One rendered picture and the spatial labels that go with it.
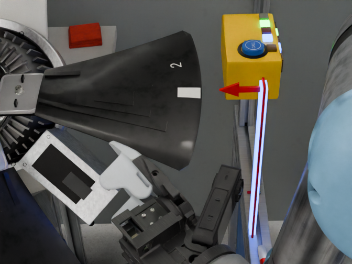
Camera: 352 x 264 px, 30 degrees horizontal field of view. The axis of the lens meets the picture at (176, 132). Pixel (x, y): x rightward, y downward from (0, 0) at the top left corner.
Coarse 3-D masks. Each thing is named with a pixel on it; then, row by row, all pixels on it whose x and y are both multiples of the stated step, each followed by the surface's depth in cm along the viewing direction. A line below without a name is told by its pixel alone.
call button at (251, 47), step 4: (244, 40) 120; (248, 40) 120; (252, 40) 120; (256, 40) 120; (260, 40) 120; (244, 44) 119; (248, 44) 119; (252, 44) 119; (256, 44) 119; (260, 44) 119; (244, 48) 118; (248, 48) 118; (252, 48) 118; (256, 48) 118; (260, 48) 118; (244, 52) 118; (248, 52) 118; (252, 52) 117; (256, 52) 117; (260, 52) 118
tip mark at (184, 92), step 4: (180, 88) 93; (184, 88) 93; (188, 88) 93; (192, 88) 93; (196, 88) 93; (200, 88) 93; (180, 92) 92; (184, 92) 92; (188, 92) 92; (192, 92) 92; (196, 92) 92; (200, 92) 92; (180, 96) 92; (184, 96) 92; (188, 96) 92; (192, 96) 92; (196, 96) 92; (200, 96) 92
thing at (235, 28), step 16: (224, 16) 128; (240, 16) 128; (256, 16) 127; (272, 16) 128; (224, 32) 124; (240, 32) 123; (256, 32) 123; (272, 32) 123; (224, 48) 121; (240, 48) 119; (224, 64) 122; (240, 64) 117; (256, 64) 117; (272, 64) 117; (224, 80) 123; (240, 80) 120; (256, 80) 120; (272, 80) 120; (240, 96) 122; (256, 96) 122; (272, 96) 122
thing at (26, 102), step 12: (0, 84) 95; (12, 84) 95; (24, 84) 95; (36, 84) 95; (0, 96) 93; (12, 96) 93; (24, 96) 93; (36, 96) 93; (0, 108) 91; (12, 108) 91; (24, 108) 91
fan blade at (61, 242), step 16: (0, 176) 96; (16, 176) 98; (0, 192) 95; (16, 192) 97; (0, 208) 94; (16, 208) 96; (32, 208) 98; (0, 224) 94; (16, 224) 95; (32, 224) 97; (48, 224) 99; (0, 240) 93; (16, 240) 95; (32, 240) 96; (48, 240) 98; (0, 256) 93; (16, 256) 94; (32, 256) 96; (48, 256) 97; (64, 256) 99
